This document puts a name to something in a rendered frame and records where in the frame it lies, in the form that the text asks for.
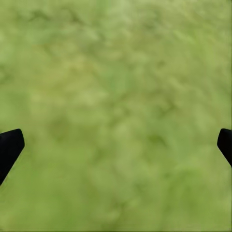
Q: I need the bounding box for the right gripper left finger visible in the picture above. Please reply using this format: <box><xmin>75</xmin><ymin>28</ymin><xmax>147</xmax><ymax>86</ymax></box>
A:
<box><xmin>0</xmin><ymin>129</ymin><xmax>25</xmax><ymax>185</ymax></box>

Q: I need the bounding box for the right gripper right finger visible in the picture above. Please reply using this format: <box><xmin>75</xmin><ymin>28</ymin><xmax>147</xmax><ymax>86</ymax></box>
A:
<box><xmin>217</xmin><ymin>128</ymin><xmax>232</xmax><ymax>166</ymax></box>

